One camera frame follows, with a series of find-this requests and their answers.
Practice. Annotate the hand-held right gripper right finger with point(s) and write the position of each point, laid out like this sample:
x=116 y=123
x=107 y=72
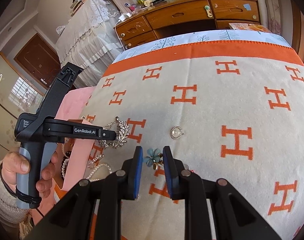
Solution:
x=168 y=172

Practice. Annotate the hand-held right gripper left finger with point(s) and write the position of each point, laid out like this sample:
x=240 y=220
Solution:
x=138 y=172

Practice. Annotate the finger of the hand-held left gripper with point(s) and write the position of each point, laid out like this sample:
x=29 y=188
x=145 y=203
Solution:
x=109 y=133

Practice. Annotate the silver rhinestone hair comb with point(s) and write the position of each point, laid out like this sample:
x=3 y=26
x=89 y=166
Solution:
x=122 y=131

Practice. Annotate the blue flower brooch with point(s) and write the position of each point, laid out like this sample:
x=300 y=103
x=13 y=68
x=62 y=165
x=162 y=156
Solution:
x=152 y=156

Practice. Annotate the pearl pin brooch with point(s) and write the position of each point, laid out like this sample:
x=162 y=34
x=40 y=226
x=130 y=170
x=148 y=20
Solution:
x=97 y=160

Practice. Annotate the pink storage box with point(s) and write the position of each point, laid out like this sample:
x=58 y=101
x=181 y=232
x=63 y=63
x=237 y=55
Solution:
x=79 y=152

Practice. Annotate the white oval stone brooch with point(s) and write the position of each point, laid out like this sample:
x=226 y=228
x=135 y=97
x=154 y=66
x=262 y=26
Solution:
x=176 y=132

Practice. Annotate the person's left forearm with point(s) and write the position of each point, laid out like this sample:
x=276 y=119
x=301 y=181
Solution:
x=4 y=202

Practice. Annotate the person's left hand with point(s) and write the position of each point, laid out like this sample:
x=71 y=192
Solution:
x=14 y=165

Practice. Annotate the white patterned sliding door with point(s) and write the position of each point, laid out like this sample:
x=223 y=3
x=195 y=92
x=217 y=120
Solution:
x=7 y=100

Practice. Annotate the brown wooden door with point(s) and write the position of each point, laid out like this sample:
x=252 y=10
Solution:
x=34 y=57

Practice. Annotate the orange and cream patterned blanket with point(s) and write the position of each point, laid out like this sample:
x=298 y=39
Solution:
x=217 y=110

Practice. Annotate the lace covered piano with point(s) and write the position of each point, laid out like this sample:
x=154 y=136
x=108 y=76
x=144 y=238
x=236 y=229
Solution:
x=92 y=35

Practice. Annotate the white bag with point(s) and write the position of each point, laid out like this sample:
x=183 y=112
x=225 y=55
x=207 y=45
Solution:
x=60 y=29

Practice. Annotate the white charger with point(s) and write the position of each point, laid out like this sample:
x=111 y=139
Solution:
x=124 y=17

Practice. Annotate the stack of books on piano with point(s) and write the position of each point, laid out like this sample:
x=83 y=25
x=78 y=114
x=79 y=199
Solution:
x=78 y=3

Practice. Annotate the pink pen cup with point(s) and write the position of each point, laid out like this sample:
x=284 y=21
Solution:
x=133 y=7

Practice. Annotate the wooden desk with drawers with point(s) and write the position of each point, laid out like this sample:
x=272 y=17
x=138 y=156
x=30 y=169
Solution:
x=182 y=15

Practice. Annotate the black flashlight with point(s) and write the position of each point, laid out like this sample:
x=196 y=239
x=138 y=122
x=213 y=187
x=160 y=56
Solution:
x=158 y=1

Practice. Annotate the teal drawer lock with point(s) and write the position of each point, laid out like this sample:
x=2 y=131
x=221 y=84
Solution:
x=207 y=11

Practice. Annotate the orange magazine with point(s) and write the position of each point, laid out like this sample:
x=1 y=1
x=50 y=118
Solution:
x=244 y=27

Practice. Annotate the blue sticker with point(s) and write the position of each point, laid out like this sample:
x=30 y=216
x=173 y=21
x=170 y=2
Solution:
x=247 y=6

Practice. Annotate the floral curtain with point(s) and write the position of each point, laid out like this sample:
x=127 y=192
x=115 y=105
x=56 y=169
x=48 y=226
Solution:
x=274 y=7

